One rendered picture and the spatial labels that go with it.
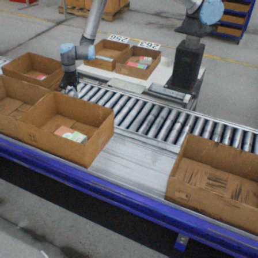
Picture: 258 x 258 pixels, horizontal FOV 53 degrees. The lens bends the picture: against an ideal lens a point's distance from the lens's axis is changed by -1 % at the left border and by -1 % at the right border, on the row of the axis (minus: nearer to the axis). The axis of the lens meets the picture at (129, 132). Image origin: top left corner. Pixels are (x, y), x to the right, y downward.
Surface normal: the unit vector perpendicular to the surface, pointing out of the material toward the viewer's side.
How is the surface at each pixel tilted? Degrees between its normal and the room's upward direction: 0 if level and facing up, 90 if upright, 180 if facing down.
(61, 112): 89
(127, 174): 0
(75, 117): 89
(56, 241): 0
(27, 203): 0
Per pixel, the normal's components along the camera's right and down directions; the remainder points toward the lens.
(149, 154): 0.04, -0.74
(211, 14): 0.18, 0.67
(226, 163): -0.42, 0.58
